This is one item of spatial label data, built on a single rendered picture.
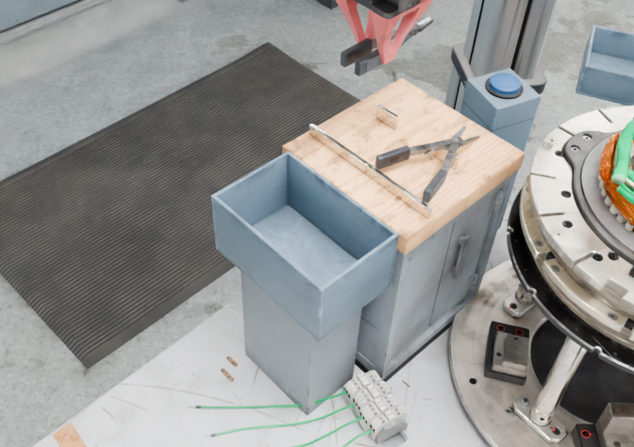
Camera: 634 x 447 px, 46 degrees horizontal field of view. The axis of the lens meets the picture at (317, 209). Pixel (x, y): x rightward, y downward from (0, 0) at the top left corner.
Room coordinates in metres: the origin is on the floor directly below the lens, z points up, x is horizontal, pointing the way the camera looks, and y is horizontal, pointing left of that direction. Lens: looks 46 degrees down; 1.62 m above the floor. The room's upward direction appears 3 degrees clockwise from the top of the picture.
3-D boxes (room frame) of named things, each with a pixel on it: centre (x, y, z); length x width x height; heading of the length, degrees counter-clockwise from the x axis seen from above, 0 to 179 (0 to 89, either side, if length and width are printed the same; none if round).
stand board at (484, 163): (0.64, -0.09, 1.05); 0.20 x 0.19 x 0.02; 135
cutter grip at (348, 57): (0.64, -0.03, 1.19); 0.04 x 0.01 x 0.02; 136
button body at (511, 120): (0.81, -0.24, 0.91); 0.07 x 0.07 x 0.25; 27
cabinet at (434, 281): (0.64, -0.10, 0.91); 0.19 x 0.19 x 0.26; 45
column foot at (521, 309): (0.64, -0.29, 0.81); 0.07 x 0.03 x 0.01; 132
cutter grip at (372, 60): (0.63, -0.05, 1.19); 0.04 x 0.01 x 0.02; 136
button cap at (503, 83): (0.81, -0.24, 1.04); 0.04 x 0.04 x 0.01
